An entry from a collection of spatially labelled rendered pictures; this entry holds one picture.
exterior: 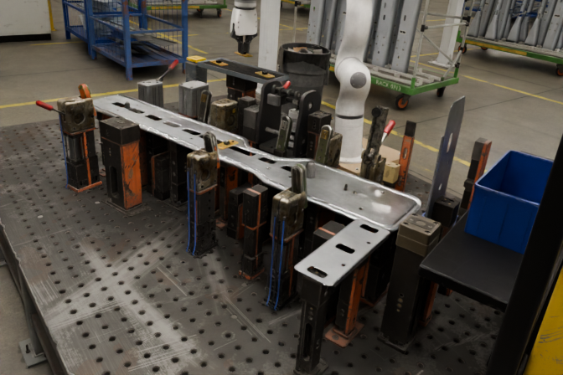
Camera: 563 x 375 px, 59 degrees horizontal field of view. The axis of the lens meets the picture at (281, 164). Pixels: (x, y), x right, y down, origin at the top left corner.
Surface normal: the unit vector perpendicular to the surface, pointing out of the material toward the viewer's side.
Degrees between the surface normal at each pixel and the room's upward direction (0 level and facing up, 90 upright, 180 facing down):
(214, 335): 0
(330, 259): 0
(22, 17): 90
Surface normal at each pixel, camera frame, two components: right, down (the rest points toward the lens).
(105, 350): 0.07, -0.91
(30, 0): 0.60, 0.37
